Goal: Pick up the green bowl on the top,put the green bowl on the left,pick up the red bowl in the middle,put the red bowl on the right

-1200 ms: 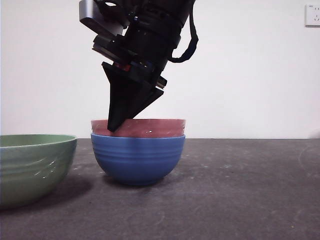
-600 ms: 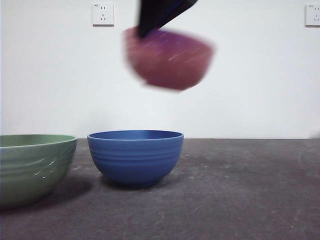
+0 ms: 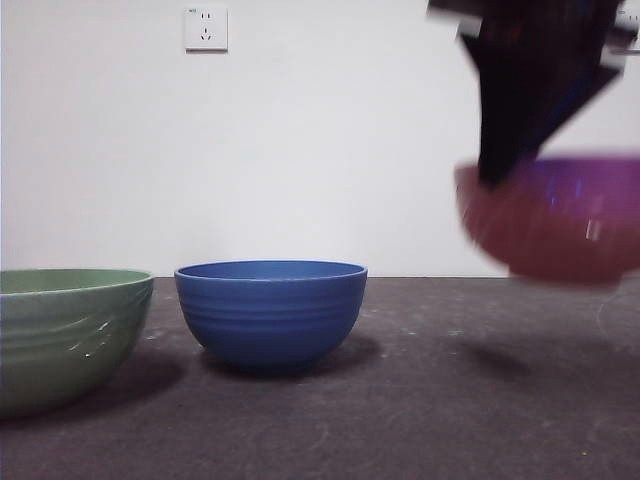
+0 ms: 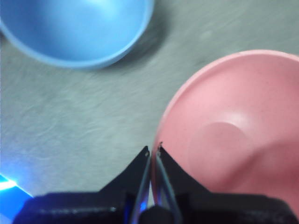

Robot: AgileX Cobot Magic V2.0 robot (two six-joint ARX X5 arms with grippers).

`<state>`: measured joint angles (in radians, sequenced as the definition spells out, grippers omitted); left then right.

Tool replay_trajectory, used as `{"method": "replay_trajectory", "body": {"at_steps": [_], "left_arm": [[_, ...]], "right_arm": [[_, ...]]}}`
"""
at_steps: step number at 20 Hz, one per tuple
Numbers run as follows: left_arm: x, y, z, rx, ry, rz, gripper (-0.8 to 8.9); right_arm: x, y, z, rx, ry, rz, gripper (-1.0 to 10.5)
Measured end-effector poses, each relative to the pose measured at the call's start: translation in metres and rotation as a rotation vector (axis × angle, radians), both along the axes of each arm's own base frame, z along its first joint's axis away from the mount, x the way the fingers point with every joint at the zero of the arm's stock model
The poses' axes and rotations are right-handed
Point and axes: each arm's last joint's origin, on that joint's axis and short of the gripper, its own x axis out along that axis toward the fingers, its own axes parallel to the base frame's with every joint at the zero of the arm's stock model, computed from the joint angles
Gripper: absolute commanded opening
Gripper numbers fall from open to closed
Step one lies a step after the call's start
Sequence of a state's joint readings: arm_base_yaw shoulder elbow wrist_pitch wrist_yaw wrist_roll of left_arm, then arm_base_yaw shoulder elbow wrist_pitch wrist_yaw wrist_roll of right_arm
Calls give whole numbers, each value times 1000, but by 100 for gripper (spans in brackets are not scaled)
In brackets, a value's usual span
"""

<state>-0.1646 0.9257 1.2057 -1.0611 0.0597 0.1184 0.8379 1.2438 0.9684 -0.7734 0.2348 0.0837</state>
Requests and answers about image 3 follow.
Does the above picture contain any red ribbed bowl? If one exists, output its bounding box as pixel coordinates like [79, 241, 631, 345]
[453, 156, 640, 287]

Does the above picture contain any green ribbed bowl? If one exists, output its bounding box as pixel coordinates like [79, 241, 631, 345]
[0, 268, 155, 420]

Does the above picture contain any blue ribbed bowl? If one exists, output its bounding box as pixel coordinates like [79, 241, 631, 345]
[173, 259, 370, 377]

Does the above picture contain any white wall socket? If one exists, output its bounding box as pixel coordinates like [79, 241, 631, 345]
[610, 3, 640, 54]
[183, 4, 229, 54]

